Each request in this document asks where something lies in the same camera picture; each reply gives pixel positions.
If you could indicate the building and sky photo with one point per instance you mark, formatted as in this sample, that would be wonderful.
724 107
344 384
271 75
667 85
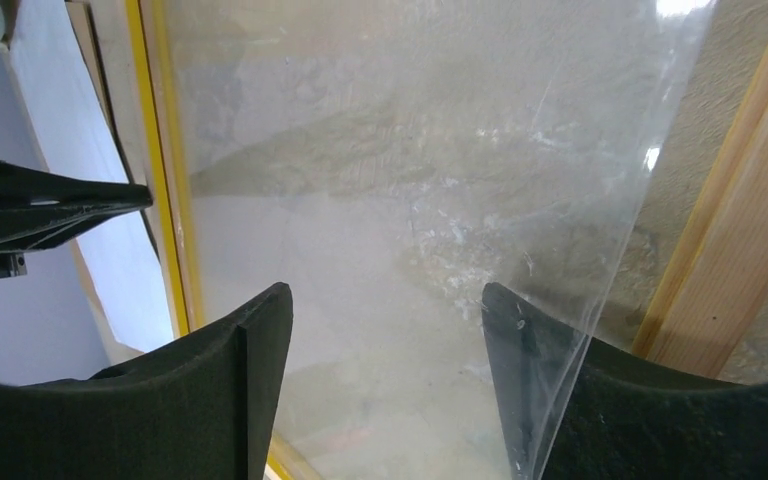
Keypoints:
59 132

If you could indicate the clear plastic glazing sheet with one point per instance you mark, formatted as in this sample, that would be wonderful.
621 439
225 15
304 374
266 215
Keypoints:
447 187

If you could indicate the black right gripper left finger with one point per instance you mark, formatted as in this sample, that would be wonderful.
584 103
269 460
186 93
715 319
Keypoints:
200 407

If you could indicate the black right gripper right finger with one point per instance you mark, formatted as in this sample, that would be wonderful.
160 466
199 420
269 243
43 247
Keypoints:
574 407

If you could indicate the yellow wooden picture frame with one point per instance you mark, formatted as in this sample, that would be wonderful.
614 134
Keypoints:
695 277

